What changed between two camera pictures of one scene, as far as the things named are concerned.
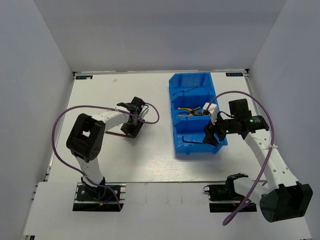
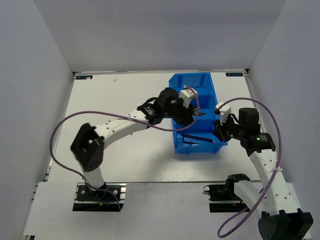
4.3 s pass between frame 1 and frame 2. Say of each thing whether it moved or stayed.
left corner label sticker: stayed
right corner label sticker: stayed
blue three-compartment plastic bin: stayed
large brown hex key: moved
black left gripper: moved
